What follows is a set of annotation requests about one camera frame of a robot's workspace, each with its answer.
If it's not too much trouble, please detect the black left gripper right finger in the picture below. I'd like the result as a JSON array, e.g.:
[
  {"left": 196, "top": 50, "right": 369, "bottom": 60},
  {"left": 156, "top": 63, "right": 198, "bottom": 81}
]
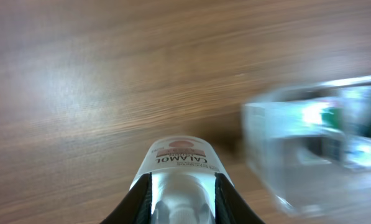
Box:
[{"left": 214, "top": 173, "right": 265, "bottom": 224}]

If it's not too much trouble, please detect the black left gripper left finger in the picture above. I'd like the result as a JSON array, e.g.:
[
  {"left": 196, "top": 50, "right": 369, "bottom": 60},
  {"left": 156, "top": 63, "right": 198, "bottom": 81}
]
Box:
[{"left": 101, "top": 173, "right": 152, "bottom": 224}]

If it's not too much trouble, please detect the white lotion bottle clear cap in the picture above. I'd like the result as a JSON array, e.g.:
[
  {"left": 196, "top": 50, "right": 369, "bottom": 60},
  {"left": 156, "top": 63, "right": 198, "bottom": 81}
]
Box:
[{"left": 131, "top": 136, "right": 229, "bottom": 224}]

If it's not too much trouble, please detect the white green medicine box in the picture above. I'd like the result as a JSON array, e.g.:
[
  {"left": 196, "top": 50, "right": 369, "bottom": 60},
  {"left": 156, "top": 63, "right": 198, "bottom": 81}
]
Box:
[{"left": 296, "top": 99, "right": 347, "bottom": 134}]

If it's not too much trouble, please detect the clear plastic container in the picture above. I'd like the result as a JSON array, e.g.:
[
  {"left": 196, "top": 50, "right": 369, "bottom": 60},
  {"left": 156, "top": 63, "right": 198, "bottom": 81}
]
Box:
[{"left": 241, "top": 75, "right": 371, "bottom": 217}]

